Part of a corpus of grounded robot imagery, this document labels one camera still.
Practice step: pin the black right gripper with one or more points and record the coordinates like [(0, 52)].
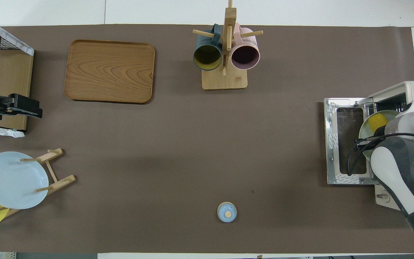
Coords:
[(363, 144)]

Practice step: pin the glass oven door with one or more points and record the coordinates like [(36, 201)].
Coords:
[(350, 144)]

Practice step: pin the pale green plate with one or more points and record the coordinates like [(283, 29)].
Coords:
[(367, 131)]

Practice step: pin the yellow corn cob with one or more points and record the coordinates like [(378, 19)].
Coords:
[(377, 122)]

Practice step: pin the silver oven knob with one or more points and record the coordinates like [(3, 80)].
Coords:
[(383, 196)]

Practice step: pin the wooden step shelf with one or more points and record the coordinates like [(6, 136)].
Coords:
[(13, 90)]

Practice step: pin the white checkered cloth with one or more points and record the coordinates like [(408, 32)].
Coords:
[(13, 39)]

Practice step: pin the light blue plate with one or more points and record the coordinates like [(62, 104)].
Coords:
[(13, 181)]

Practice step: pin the wooden plate rack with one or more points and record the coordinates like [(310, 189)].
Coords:
[(62, 181)]

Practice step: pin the brown wooden tray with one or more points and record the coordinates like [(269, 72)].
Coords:
[(110, 72)]

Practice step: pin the pink mug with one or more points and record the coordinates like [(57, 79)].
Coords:
[(245, 57)]

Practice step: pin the wooden mug tree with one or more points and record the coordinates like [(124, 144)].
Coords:
[(225, 81)]

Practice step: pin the blue call bell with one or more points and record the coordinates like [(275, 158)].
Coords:
[(226, 213)]

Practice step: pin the brown table mat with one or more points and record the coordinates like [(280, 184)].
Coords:
[(192, 144)]

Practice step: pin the dark teal mug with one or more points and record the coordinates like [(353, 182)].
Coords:
[(207, 57)]

